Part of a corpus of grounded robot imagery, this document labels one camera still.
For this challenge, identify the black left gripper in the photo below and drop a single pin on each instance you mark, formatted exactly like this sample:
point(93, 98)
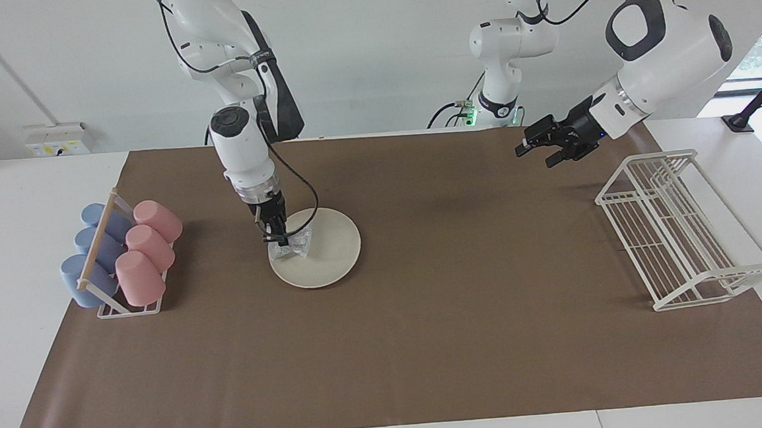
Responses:
point(587, 128)

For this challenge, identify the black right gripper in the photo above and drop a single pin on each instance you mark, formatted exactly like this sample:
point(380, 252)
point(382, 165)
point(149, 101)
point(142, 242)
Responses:
point(270, 211)

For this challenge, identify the blue plastic cup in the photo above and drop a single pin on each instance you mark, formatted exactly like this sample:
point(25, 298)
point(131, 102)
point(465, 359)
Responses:
point(92, 215)
point(83, 240)
point(68, 276)

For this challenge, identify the white wall power socket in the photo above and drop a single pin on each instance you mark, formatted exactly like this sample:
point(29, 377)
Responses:
point(57, 140)

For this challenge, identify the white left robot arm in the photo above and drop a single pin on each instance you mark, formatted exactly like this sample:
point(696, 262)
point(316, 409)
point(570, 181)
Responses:
point(668, 44)

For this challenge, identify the cream round plate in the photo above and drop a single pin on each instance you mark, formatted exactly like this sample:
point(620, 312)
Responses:
point(331, 257)

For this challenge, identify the silver mesh sponge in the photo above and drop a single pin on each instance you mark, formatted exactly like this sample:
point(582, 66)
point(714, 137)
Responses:
point(298, 245)

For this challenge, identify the pink plastic cup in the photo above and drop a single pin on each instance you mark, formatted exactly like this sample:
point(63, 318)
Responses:
point(140, 281)
point(151, 244)
point(159, 217)

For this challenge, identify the brown table mat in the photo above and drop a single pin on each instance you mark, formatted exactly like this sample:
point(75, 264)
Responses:
point(461, 335)

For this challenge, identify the cup rack with wooden rod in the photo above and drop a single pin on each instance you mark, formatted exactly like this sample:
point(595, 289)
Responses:
point(98, 236)

